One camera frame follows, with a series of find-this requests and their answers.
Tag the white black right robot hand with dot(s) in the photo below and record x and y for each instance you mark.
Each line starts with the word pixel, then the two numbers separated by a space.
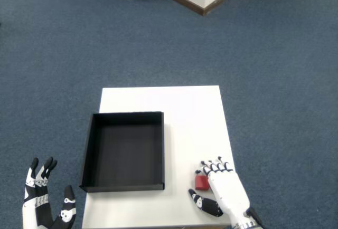
pixel 227 189

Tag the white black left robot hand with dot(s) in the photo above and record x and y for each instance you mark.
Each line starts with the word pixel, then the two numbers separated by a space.
pixel 62 221

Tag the small red cube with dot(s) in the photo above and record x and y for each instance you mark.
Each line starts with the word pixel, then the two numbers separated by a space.
pixel 201 184

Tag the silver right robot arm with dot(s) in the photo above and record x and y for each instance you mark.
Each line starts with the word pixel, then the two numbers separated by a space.
pixel 243 225

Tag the black open cardboard box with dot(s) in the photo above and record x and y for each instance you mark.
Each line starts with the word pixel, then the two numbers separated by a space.
pixel 126 155

